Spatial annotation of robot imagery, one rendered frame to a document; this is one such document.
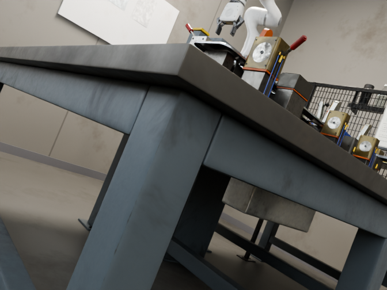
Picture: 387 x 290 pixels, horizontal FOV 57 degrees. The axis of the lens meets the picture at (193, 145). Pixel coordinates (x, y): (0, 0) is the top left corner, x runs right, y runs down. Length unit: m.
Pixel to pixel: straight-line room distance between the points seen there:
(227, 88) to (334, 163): 0.29
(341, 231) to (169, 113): 3.63
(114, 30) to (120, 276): 3.51
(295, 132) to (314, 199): 0.21
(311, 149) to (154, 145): 0.27
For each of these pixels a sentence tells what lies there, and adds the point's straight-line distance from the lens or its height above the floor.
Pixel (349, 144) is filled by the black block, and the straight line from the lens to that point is 1.96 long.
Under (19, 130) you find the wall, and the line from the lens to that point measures 3.67.
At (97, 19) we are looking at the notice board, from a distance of 3.81.
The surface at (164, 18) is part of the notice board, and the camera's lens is 4.17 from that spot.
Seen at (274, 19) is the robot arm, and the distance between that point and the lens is 2.29.
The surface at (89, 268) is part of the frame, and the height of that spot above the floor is 0.40.
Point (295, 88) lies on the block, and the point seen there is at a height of 0.97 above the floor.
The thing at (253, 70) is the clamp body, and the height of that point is 0.94.
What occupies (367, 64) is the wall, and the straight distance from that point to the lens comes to 4.52.
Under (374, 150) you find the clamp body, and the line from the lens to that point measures 2.08.
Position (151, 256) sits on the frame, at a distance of 0.50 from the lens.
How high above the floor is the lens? 0.58
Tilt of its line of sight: 2 degrees up
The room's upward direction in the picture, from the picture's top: 22 degrees clockwise
